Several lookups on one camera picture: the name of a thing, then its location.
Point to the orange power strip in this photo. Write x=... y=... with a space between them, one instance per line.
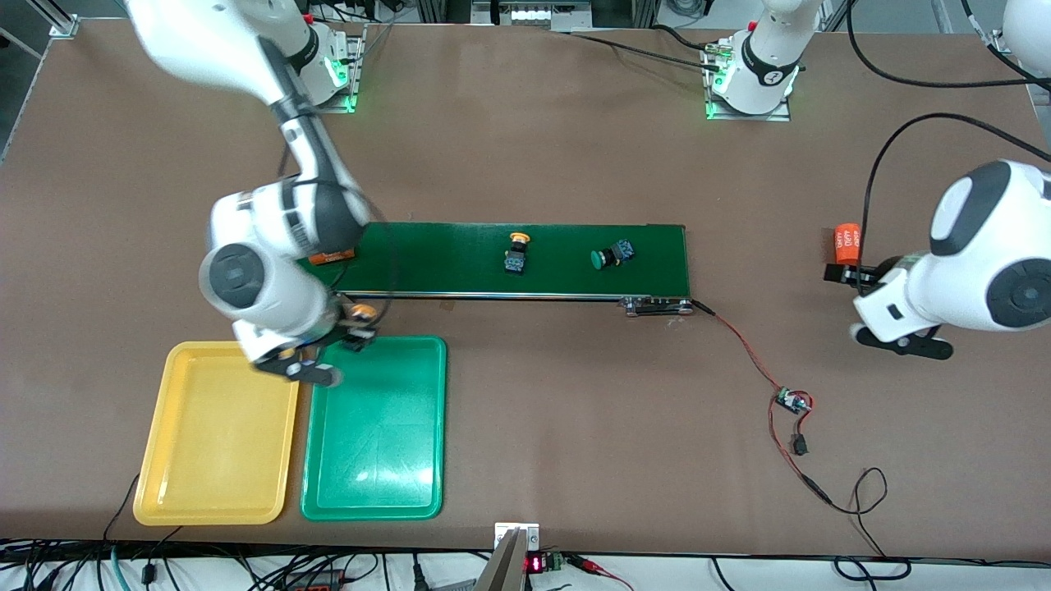
x=316 y=581

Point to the aluminium frame profile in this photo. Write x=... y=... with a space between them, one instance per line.
x=64 y=25

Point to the small circuit board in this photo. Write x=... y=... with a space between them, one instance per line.
x=792 y=401

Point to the green plastic tray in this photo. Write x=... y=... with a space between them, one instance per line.
x=374 y=443

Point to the grey metal box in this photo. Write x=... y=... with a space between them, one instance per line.
x=534 y=15

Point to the red black power lead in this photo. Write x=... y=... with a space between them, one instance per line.
x=788 y=468

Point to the orange cylinder with white print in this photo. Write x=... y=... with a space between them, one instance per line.
x=847 y=238
x=332 y=258

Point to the red digit display module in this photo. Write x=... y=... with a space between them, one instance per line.
x=542 y=563

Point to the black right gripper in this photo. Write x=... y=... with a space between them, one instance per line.
x=351 y=329

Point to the green mushroom push button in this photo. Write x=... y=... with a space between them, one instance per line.
x=612 y=256

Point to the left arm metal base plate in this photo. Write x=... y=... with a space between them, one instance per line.
x=739 y=116

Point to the yellow plastic tray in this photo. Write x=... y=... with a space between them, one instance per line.
x=218 y=451

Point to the grey metal camera mount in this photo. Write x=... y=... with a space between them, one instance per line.
x=509 y=558

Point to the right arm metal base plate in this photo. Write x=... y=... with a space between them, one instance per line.
x=355 y=74

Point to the yellow mushroom push button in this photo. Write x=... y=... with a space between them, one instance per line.
x=362 y=313
x=516 y=261

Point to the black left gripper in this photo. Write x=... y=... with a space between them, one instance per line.
x=864 y=278

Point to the small black plug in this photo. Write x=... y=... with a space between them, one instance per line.
x=799 y=446

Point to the green conveyor belt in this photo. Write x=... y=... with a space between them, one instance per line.
x=460 y=263

